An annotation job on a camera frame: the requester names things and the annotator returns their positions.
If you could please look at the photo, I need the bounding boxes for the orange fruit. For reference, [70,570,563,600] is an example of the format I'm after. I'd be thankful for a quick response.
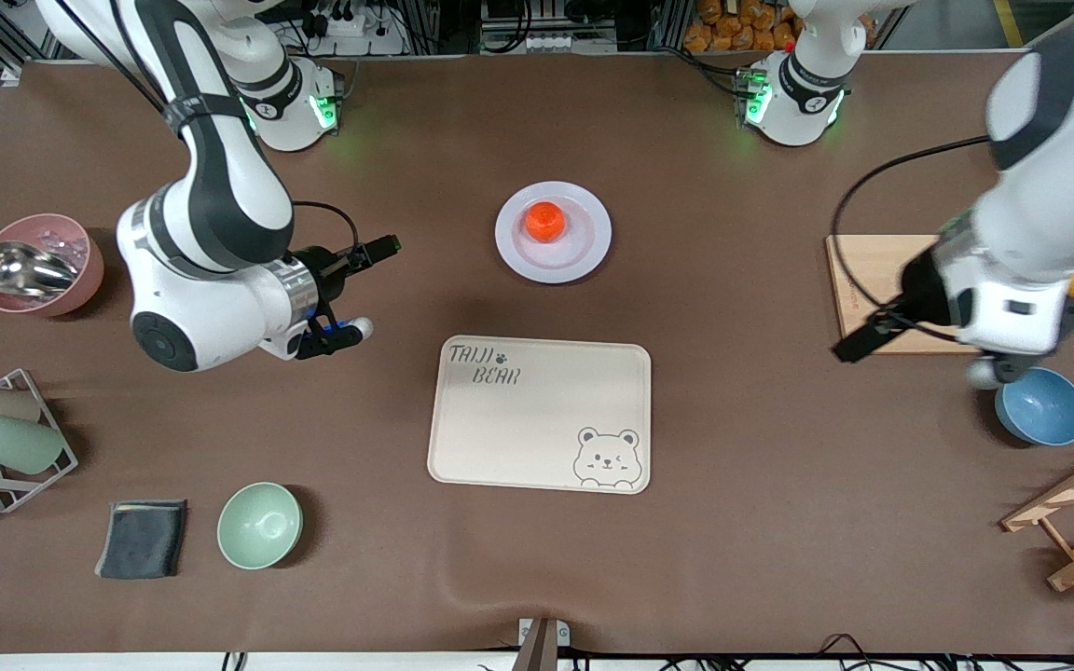
[525,201,567,243]

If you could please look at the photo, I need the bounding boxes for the lavender white round plate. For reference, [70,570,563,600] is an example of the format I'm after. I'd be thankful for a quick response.
[494,180,613,285]

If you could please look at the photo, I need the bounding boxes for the wooden cutting board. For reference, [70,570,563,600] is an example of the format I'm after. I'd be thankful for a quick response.
[825,234,981,356]

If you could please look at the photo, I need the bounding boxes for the blue bowl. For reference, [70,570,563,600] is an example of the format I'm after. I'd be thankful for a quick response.
[995,368,1074,447]

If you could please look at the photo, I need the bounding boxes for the white power strip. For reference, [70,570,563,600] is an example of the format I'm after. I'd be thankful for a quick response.
[299,0,407,57]

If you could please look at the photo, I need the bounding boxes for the cream tray with bear print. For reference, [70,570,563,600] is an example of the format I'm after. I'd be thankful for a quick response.
[426,335,653,496]

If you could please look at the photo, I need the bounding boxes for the pink bowl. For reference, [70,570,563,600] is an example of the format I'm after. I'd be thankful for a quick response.
[0,215,105,318]

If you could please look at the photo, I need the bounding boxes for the wooden mug rack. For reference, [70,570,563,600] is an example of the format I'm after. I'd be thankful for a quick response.
[1001,438,1074,593]

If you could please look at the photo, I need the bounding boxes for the mint green bowl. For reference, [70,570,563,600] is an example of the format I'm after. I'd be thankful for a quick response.
[216,482,304,570]

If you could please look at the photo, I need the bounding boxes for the metal scoop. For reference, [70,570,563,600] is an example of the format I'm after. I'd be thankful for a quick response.
[0,241,81,297]

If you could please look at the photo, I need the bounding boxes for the dark grey folded cloth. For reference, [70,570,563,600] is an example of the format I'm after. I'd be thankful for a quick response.
[94,500,189,581]

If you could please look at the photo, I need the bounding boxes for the pile of orange packs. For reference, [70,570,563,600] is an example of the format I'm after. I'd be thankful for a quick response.
[683,0,804,54]

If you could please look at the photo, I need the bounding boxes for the mint green cup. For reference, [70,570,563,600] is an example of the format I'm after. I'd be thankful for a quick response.
[0,413,66,475]

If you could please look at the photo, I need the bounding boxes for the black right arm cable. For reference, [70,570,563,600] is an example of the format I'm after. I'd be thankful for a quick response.
[293,200,359,254]

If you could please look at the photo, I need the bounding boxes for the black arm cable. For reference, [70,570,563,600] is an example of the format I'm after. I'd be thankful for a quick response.
[831,135,993,313]
[293,200,359,254]

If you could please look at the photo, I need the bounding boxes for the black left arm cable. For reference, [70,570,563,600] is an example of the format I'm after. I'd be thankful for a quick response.
[831,135,993,313]

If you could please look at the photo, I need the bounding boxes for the aluminium frame profile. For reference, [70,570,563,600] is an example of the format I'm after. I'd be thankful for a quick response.
[1026,0,1074,43]

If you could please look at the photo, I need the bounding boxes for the grey wire cup rack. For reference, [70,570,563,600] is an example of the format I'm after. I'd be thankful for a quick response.
[0,368,79,514]

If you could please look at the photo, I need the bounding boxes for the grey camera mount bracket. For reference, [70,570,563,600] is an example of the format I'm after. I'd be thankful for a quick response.
[511,617,571,671]

